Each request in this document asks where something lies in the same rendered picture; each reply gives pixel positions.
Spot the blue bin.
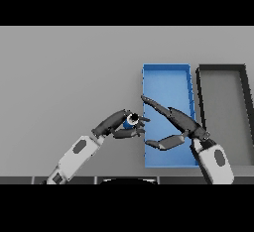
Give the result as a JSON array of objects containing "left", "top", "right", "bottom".
[{"left": 141, "top": 63, "right": 200, "bottom": 169}]

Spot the dark grey bin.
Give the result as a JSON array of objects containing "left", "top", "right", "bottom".
[{"left": 194, "top": 63, "right": 254, "bottom": 169}]

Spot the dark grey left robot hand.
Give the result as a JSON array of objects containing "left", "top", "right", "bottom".
[{"left": 90, "top": 109, "right": 151, "bottom": 140}]

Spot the blue pipe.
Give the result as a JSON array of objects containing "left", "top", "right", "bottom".
[{"left": 122, "top": 112, "right": 141, "bottom": 130}]

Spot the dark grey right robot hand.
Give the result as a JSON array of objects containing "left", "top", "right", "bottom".
[{"left": 140, "top": 94, "right": 211, "bottom": 152}]

